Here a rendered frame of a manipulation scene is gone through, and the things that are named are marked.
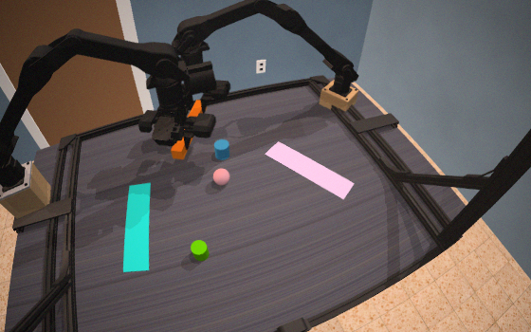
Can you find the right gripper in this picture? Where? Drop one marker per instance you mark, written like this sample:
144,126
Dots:
221,93

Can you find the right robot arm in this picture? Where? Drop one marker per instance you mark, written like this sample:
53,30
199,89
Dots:
191,32

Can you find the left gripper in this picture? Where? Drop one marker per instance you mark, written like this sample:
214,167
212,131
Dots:
203,124

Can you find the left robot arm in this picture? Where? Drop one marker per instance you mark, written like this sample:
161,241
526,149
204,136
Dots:
159,60

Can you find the lavender flat rectangle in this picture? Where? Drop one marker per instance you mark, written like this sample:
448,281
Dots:
310,169

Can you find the orange rectangular bar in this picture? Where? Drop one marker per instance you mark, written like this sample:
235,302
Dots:
179,151

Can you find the teal cylinder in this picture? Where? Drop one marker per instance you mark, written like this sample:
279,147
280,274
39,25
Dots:
221,148

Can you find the teal flat rectangle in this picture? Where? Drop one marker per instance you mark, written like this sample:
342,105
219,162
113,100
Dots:
136,242

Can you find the pink ball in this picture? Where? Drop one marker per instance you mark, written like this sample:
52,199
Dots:
221,176

